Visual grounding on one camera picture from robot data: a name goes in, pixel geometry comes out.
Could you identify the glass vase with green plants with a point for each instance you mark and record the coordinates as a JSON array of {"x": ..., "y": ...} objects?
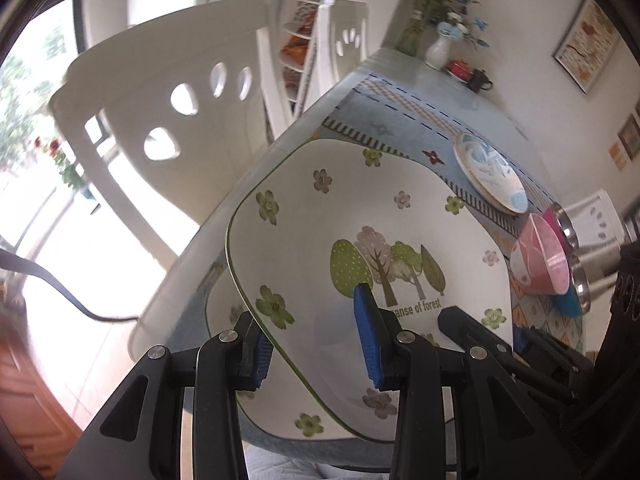
[{"x": 410, "y": 40}]

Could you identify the white corner shelf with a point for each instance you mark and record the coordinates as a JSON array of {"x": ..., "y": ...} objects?
[{"x": 305, "y": 30}]

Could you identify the square floral tree-print plate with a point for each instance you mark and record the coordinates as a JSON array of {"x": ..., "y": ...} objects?
[{"x": 320, "y": 240}]

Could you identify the dark teapot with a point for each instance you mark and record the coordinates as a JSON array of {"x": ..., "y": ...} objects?
[{"x": 479, "y": 80}]

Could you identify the large framed wall picture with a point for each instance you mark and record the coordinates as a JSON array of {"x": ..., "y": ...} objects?
[{"x": 587, "y": 45}]

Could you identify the small framed wall picture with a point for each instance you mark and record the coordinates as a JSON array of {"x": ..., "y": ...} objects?
[
  {"x": 617, "y": 156},
  {"x": 630, "y": 135}
]

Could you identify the pink ceramic bowl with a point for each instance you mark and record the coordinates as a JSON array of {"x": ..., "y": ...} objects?
[{"x": 542, "y": 255}]

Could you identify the grey fleece clothing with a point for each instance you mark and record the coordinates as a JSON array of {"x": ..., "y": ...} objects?
[{"x": 300, "y": 467}]

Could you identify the pink steel bowl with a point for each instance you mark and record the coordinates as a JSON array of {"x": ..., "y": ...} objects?
[{"x": 567, "y": 225}]

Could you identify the potted plant with red flowers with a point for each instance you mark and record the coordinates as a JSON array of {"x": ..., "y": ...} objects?
[{"x": 65, "y": 165}]

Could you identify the white vase with blue flowers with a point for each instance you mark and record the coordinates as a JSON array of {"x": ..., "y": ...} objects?
[{"x": 439, "y": 52}]

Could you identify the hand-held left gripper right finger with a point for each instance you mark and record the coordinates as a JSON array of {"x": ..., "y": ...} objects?
[{"x": 367, "y": 335}]

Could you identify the red dish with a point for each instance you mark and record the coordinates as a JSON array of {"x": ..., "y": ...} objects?
[{"x": 459, "y": 67}]

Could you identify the round blue-patterned plate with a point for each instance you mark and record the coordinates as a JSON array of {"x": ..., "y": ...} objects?
[{"x": 487, "y": 170}]

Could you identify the blue steel bowl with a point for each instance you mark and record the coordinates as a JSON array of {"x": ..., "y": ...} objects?
[{"x": 570, "y": 302}]

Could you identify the blue patterned table mat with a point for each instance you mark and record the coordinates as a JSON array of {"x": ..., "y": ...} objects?
[{"x": 400, "y": 110}]

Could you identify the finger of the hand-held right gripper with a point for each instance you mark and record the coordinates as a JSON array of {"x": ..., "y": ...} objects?
[
  {"x": 545, "y": 357},
  {"x": 470, "y": 330}
]

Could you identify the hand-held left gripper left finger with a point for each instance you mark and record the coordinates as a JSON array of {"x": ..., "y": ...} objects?
[{"x": 260, "y": 360}]

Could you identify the white chair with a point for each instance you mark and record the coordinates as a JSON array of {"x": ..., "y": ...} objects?
[
  {"x": 125, "y": 60},
  {"x": 600, "y": 220},
  {"x": 345, "y": 15}
]

